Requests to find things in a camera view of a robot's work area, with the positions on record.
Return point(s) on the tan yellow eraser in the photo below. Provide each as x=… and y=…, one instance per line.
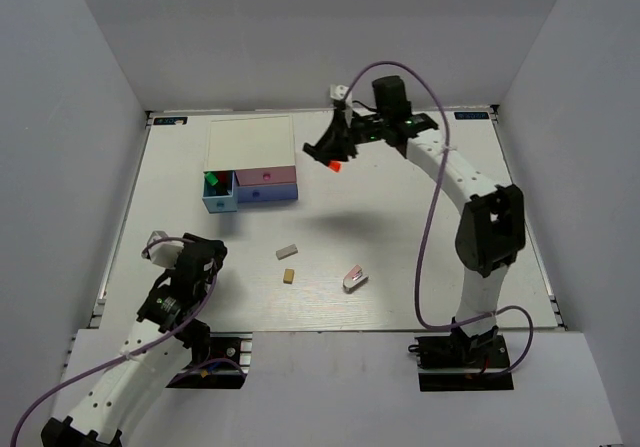
x=288, y=276

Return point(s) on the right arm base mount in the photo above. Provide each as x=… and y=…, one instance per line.
x=443, y=369

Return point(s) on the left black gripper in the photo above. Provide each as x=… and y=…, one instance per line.
x=220, y=253

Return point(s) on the orange cap highlighter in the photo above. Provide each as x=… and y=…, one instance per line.
x=334, y=166

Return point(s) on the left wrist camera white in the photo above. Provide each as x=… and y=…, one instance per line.
x=163, y=254

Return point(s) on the small blue drawer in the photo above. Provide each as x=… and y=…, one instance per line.
x=222, y=204

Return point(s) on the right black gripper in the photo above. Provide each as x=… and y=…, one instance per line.
x=336, y=141

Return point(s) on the white drawer cabinet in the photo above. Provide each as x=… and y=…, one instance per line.
x=250, y=143

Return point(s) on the pink drawer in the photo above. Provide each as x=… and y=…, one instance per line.
x=266, y=176

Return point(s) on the pink white mini stapler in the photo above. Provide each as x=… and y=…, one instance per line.
x=354, y=279

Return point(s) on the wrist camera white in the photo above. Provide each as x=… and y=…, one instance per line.
x=163, y=254
x=340, y=95

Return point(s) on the grey white eraser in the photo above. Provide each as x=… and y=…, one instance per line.
x=286, y=251

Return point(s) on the right corner label sticker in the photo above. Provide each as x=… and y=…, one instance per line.
x=471, y=115

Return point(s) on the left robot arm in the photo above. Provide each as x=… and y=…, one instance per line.
x=165, y=336

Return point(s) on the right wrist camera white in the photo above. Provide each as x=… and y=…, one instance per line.
x=340, y=95

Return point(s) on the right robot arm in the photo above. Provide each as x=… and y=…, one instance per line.
x=491, y=231

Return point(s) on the left corner label sticker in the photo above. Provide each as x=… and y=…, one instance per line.
x=170, y=121

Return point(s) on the green cap highlighter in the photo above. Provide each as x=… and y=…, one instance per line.
x=213, y=185

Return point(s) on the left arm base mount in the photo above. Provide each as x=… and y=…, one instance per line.
x=224, y=366

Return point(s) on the corner label sticker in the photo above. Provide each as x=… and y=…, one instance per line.
x=471, y=115
x=170, y=121

